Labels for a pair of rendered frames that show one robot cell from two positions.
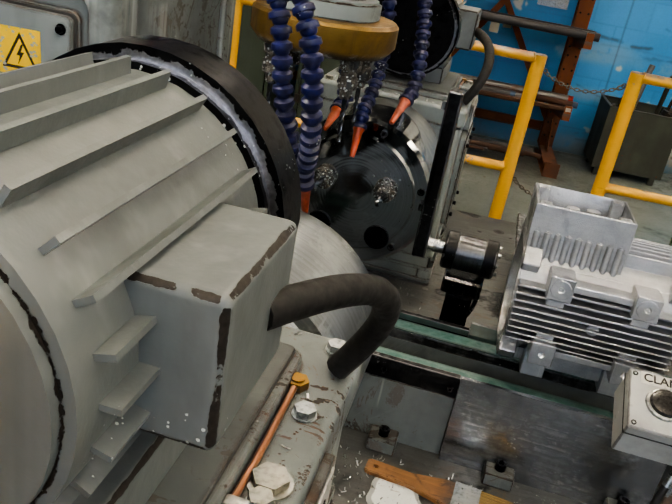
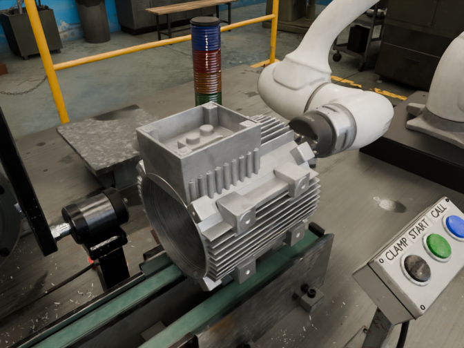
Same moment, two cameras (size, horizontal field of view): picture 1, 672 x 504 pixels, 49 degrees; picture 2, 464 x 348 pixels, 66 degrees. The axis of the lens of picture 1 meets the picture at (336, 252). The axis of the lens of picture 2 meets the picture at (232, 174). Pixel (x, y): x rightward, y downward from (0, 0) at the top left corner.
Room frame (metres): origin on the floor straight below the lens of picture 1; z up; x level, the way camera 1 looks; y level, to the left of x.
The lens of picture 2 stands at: (0.61, -0.02, 1.37)
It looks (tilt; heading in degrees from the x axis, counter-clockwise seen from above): 35 degrees down; 310
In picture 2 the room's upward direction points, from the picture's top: straight up
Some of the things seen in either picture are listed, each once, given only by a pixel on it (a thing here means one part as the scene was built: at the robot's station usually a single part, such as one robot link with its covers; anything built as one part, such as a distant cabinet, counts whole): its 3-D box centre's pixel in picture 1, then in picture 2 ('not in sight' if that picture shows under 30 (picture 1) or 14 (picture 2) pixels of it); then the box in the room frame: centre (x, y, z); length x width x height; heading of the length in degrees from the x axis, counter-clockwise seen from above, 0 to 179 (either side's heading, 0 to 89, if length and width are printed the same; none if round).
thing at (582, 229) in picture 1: (575, 228); (200, 150); (0.89, -0.30, 1.13); 0.12 x 0.11 x 0.07; 81
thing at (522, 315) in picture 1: (586, 301); (228, 195); (0.88, -0.34, 1.04); 0.20 x 0.19 x 0.19; 81
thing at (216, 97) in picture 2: not in sight; (208, 99); (1.13, -0.56, 1.05); 0.06 x 0.06 x 0.04
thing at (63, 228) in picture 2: (450, 249); (76, 224); (1.03, -0.17, 1.01); 0.08 x 0.02 x 0.02; 80
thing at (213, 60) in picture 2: not in sight; (206, 58); (1.13, -0.56, 1.14); 0.06 x 0.06 x 0.04
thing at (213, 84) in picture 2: not in sight; (207, 79); (1.13, -0.56, 1.10); 0.06 x 0.06 x 0.04
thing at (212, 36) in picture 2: not in sight; (206, 35); (1.13, -0.56, 1.19); 0.06 x 0.06 x 0.04
